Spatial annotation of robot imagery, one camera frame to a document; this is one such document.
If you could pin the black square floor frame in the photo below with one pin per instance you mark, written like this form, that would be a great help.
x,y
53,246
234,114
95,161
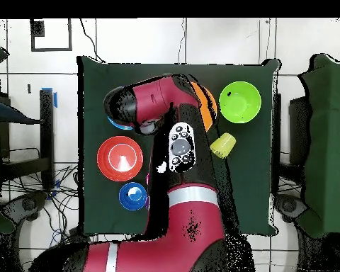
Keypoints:
x,y
32,42

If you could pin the small dark blue bowl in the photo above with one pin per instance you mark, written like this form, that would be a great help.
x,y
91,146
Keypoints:
x,y
124,198

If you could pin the red plastic bowl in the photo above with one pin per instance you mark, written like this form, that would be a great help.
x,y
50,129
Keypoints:
x,y
104,158

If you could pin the large orange plastic bowl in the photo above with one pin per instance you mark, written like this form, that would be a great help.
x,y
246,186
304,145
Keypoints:
x,y
205,107

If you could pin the pale yellow ribbed cup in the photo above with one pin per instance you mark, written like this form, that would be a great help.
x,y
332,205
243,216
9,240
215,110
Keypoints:
x,y
223,144

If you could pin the person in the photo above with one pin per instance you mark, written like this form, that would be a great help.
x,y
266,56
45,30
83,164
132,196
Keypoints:
x,y
2,112

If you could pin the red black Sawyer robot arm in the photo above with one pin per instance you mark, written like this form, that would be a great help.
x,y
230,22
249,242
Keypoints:
x,y
158,96

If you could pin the dark green table cloth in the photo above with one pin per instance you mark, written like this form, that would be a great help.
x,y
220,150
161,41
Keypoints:
x,y
243,184

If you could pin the black metal stand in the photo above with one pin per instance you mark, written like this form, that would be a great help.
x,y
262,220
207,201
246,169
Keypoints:
x,y
46,141

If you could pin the green plastic bowl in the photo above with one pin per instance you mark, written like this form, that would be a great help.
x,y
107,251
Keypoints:
x,y
239,103

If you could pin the light blue plastic bowl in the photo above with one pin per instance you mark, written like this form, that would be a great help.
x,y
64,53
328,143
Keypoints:
x,y
117,124

